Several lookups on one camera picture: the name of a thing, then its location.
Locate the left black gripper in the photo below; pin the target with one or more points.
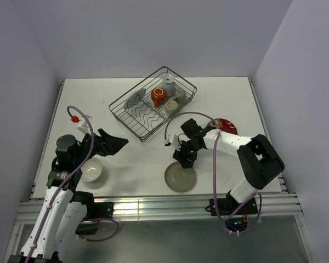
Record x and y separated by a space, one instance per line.
107 144

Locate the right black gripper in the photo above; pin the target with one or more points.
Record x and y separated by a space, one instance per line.
180 155

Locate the grey stoneware saucer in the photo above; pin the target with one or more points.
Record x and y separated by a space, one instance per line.
178 179

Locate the white ceramic bowl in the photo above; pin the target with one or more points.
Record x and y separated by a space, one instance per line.
91 170

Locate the red floral plate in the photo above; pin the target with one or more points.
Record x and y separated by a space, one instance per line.
226 126

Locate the small brown speckled cup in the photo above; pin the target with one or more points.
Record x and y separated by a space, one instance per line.
171 107

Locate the light blue saucer plate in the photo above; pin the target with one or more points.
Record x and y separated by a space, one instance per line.
134 99

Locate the small grey espresso cup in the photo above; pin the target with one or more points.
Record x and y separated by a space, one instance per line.
180 96

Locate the orange black patterned cup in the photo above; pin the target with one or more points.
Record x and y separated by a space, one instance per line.
158 96

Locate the light blue ceramic mug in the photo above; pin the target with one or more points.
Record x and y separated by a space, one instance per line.
168 84

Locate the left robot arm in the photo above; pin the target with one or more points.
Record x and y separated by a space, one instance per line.
64 207

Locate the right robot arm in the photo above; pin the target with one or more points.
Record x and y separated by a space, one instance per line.
259 161

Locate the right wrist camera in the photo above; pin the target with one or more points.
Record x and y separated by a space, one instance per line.
172 140

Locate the dark wire dish rack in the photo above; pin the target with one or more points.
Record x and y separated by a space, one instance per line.
144 120

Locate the aluminium extrusion rail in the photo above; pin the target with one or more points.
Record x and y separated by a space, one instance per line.
187 207

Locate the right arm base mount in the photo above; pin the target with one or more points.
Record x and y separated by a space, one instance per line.
238 218

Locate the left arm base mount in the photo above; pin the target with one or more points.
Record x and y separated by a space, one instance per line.
90 223

